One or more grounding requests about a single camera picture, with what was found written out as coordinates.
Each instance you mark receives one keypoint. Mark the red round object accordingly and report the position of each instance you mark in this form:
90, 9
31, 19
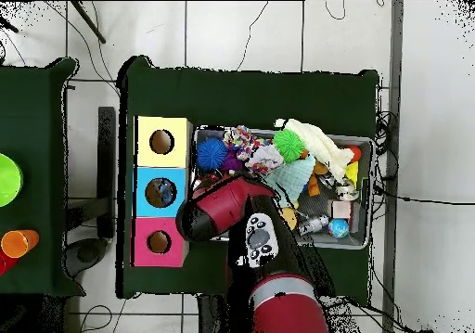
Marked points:
6, 263

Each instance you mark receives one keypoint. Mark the orange bear toy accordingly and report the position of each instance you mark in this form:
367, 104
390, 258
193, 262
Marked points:
315, 179

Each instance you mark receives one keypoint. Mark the blue spiky ball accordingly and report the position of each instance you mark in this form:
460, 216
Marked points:
212, 154

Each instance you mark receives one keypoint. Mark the side table with green cloth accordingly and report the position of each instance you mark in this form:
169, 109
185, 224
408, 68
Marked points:
48, 125

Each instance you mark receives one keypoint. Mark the small red ball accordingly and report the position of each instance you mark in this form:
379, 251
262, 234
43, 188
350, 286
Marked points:
355, 153

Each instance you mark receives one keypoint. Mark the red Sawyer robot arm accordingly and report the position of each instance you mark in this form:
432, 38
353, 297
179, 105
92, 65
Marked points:
230, 210

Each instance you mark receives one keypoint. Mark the shallow clear mesh bin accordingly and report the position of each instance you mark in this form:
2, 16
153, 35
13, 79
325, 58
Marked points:
360, 236

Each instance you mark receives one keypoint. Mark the small wooden cube block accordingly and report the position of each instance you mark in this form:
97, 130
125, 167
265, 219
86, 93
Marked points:
341, 209

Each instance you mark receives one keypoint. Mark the small blue globe ball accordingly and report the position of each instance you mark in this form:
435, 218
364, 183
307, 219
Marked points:
339, 228

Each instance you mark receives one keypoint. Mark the purple spiky ball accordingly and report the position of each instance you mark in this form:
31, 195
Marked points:
231, 162

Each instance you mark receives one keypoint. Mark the colourful patterned cloth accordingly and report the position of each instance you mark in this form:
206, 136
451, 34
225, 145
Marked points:
239, 136
265, 159

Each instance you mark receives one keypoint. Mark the orange round object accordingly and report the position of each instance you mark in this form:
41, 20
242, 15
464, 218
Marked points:
18, 242

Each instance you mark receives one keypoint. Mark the green bowl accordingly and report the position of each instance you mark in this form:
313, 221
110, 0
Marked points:
7, 179

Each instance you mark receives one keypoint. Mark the green spiky ball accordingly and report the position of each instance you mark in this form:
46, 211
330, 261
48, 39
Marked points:
289, 145

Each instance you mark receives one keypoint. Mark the round silver tin can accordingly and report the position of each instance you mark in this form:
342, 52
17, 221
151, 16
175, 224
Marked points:
346, 190

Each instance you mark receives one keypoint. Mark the pale yellow cloth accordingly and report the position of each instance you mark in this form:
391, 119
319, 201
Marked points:
319, 144

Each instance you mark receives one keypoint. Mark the mint green cloth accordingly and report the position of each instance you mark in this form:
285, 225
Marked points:
293, 177

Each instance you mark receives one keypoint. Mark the tan round bun toy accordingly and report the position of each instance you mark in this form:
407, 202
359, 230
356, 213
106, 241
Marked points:
290, 218

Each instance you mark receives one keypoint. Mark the wooden box with three holes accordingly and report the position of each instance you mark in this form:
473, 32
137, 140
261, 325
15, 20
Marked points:
159, 162

